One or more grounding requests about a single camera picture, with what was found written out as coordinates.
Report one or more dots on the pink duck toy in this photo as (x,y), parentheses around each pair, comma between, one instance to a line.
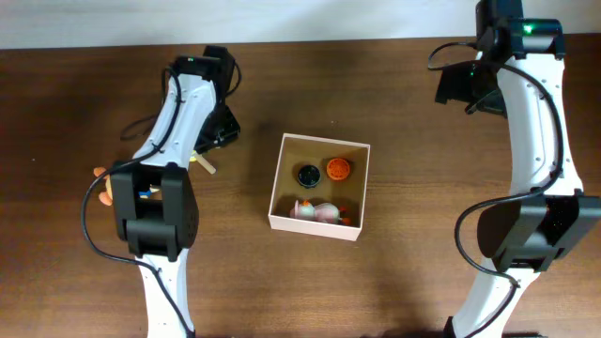
(322,213)

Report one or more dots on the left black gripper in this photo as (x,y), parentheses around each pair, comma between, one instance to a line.
(234,131)

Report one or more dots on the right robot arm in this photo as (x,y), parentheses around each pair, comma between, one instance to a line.
(517,73)

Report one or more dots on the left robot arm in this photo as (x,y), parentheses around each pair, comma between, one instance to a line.
(156,211)

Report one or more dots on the white cardboard box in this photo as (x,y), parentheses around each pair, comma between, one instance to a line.
(298,151)

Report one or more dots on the tan plush bunny blue scarf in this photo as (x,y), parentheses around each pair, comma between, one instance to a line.
(106,195)

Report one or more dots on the black round cap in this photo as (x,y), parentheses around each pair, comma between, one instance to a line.
(309,176)

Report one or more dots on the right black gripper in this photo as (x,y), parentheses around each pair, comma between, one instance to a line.
(452,84)

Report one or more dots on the yellow rattle drum toy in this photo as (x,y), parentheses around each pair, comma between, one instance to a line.
(196,157)

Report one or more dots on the orange lattice ball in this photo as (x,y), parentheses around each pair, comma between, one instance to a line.
(338,169)

